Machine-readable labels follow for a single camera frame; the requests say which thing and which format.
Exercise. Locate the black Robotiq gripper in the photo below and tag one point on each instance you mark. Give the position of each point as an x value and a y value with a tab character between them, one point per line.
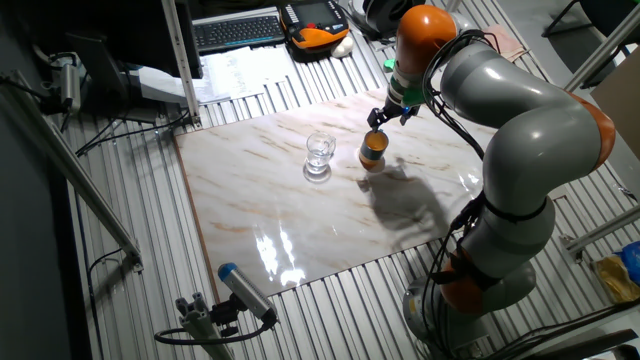
395	106

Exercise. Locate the clear glass mug with water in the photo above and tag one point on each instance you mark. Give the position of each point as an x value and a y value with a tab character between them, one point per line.
317	157

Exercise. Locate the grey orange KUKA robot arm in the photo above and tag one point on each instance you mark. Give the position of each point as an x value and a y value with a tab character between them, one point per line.
540	145

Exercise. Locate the orange cup with blue band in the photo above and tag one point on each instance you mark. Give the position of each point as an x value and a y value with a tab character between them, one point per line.
372	155

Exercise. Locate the white rounded object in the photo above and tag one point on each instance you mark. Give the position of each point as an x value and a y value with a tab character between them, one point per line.
343	47

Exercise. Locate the orange black teach pendant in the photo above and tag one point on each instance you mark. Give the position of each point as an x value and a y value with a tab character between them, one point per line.
312	35

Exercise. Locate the pink cloth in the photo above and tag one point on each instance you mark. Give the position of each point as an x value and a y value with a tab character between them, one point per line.
507	45

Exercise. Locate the white marble pattern board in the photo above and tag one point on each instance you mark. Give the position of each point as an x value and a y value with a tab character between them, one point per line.
275	210

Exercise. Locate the white printed paper sheet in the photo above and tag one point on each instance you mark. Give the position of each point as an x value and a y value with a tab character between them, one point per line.
222	75

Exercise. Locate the black computer keyboard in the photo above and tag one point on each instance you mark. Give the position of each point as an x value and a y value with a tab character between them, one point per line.
235	32

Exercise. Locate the brown cardboard box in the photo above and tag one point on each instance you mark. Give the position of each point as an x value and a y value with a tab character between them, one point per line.
622	105

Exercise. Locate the black office chair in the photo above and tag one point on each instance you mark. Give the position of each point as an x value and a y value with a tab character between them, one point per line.
610	15

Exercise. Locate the yellow plastic bag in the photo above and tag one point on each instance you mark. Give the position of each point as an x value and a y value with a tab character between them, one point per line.
615	280

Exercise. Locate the blue plastic bag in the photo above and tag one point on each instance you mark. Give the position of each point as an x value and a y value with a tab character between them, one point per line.
632	260

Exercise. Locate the green camera mount plate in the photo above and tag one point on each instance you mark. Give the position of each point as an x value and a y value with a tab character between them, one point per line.
412	97

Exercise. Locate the slim aluminium post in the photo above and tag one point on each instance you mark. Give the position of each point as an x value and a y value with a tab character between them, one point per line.
452	5

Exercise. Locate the aluminium slanted frame bar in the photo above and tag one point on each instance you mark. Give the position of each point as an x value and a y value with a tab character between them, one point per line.
600	50

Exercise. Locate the aluminium upright frame post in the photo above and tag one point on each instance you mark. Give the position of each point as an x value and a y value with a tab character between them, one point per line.
180	60

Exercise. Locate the silver camera with blue cap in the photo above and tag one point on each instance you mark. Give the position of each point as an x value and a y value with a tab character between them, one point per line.
245	290

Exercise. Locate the aluminium low frame bar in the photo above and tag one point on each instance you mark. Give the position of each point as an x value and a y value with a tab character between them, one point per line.
600	230

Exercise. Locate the black camera clamp bracket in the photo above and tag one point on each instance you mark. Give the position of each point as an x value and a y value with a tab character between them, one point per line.
225	312

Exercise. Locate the aluminium profile camera stand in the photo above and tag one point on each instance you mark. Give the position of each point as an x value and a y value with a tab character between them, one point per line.
200	325

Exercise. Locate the aluminium diagonal frame beam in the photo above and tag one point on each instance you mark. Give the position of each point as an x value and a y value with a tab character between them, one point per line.
75	175

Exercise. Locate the silver camera on bracket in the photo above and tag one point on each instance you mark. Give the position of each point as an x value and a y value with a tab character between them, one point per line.
70	87

